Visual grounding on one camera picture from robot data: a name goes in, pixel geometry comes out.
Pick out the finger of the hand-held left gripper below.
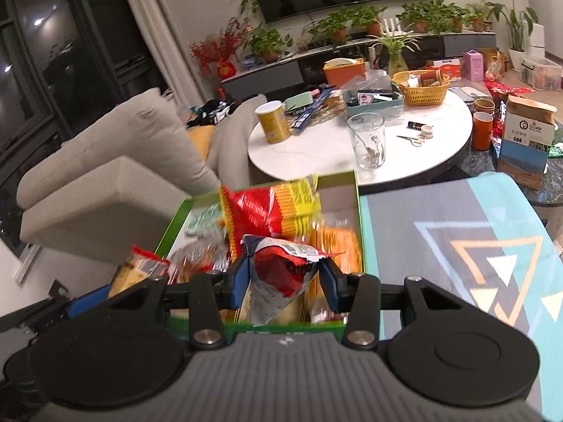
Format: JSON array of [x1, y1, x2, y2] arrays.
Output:
[[0, 285, 113, 332]]

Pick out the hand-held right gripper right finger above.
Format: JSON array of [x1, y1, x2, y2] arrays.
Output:
[[320, 258, 482, 347]]

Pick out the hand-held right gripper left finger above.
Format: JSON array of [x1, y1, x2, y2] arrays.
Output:
[[106, 257, 252, 347]]

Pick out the bread loaf packet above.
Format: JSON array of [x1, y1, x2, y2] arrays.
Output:
[[308, 224, 365, 321]]

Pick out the red white blue snack packet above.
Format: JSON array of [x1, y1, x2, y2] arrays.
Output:
[[241, 234, 346, 327]]

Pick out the yellow noodle packet red ends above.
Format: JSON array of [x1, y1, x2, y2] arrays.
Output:
[[108, 246, 171, 299]]

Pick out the green snack packet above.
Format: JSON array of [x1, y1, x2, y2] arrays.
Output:
[[185, 209, 227, 238]]

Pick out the red yellow striped snack packet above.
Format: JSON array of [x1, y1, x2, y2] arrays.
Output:
[[219, 177, 323, 258]]

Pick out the green cardboard box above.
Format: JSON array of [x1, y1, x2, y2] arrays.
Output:
[[154, 171, 366, 339]]

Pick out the beige sofa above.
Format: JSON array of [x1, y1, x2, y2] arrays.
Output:
[[17, 88, 269, 264]]

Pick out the round white table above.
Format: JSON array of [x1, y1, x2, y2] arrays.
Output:
[[247, 92, 473, 187]]

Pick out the clear glass cup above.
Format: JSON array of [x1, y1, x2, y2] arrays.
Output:
[[346, 112, 387, 170]]

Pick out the yellow cushion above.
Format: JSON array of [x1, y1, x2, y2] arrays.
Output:
[[187, 125, 218, 161]]

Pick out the yellow canister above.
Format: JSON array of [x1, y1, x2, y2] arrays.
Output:
[[256, 100, 293, 144]]

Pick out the dark printed cloth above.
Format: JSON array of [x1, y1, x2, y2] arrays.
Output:
[[185, 99, 234, 128]]

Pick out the dark blue packet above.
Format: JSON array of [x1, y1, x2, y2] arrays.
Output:
[[291, 89, 344, 133]]

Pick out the grey blue plastic bin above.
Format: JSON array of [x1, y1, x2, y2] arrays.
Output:
[[342, 83, 405, 117]]

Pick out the mint green box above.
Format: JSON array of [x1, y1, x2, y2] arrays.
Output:
[[285, 92, 316, 114]]

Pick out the dark marble round table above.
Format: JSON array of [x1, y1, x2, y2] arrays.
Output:
[[453, 123, 563, 207]]

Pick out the grey television cabinet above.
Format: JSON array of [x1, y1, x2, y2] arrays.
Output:
[[220, 33, 498, 102]]

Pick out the yellow woven basket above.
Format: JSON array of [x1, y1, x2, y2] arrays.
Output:
[[391, 69, 451, 106]]

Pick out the orange box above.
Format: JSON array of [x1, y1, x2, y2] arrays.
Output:
[[323, 58, 367, 89]]

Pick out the red flower decoration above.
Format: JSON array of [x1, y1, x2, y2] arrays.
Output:
[[189, 18, 249, 81]]

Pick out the cardboard carton with label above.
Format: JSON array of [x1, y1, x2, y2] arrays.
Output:
[[497, 94, 558, 191]]

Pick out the red white box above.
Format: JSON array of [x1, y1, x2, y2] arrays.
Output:
[[433, 58, 463, 81]]

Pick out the spider plant in glass vase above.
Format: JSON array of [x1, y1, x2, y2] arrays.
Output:
[[369, 31, 423, 75]]

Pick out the dark window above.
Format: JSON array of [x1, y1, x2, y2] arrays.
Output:
[[0, 0, 170, 229]]

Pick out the pink box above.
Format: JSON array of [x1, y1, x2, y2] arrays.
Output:
[[463, 50, 485, 82]]

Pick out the row of potted plants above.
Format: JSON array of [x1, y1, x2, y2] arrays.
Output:
[[246, 0, 491, 64]]

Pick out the white curtain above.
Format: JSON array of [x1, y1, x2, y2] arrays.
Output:
[[115, 0, 221, 97]]

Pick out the clear storage bin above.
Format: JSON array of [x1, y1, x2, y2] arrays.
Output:
[[520, 57, 563, 89]]

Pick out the tall plant in white pot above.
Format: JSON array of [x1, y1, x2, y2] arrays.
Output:
[[486, 0, 539, 69]]

